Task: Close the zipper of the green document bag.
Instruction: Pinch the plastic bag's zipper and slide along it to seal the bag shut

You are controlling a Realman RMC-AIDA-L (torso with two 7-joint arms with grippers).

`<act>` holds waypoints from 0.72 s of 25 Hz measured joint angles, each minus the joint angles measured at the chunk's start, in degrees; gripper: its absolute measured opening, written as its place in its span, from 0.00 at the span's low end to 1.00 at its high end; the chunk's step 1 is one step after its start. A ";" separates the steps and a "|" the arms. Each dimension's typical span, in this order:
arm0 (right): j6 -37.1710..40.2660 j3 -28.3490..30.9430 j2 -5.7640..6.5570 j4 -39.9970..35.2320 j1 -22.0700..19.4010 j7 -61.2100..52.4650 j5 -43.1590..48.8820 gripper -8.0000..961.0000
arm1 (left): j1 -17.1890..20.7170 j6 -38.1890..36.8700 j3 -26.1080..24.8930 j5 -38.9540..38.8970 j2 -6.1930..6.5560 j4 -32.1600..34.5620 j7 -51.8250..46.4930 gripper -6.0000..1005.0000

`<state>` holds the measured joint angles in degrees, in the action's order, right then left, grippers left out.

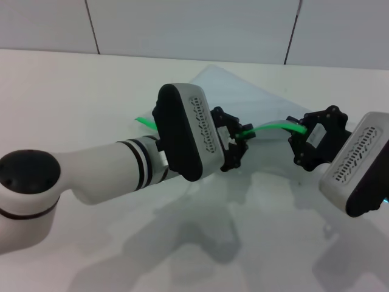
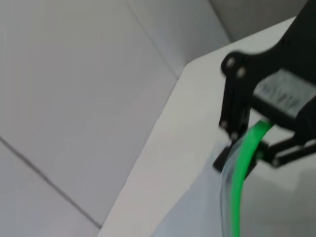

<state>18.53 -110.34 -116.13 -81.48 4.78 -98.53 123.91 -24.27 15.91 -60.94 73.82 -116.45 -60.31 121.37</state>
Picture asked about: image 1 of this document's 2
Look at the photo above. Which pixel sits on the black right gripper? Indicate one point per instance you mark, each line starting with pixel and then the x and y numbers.
pixel 331 121

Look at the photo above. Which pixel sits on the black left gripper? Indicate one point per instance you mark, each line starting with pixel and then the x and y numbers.
pixel 225 121

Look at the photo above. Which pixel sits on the clear green-zip document bag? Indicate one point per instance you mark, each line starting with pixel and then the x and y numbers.
pixel 258 100

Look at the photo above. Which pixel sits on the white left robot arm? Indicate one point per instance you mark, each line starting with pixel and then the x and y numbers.
pixel 106 170

